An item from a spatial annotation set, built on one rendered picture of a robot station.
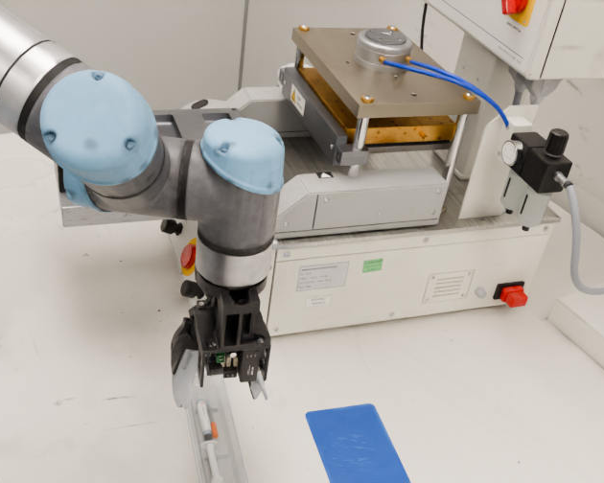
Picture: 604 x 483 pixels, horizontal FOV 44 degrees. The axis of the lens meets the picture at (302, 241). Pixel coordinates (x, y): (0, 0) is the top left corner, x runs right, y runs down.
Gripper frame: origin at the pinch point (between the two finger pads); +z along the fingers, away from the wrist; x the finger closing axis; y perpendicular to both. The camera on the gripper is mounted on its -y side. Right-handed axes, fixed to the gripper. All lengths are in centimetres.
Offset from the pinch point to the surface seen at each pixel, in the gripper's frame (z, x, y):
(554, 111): -7, 79, -59
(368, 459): 8.7, 18.8, 6.1
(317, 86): -22.2, 19.9, -37.0
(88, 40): 25, -9, -175
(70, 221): -11.1, -15.7, -20.5
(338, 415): 8.7, 17.2, -1.4
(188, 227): 3.3, 2.2, -38.7
